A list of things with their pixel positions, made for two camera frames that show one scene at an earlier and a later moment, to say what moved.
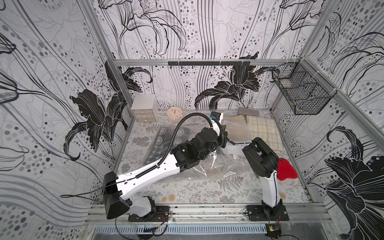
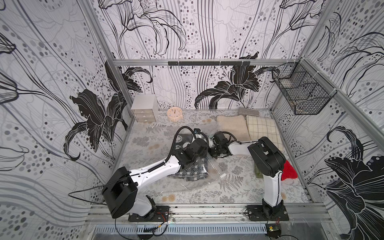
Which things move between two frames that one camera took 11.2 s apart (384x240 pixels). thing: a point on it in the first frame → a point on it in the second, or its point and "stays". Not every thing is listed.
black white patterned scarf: x=163 y=140 → x=194 y=171
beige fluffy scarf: x=236 y=128 stays
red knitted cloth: x=285 y=170 stays
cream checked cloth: x=266 y=129 stays
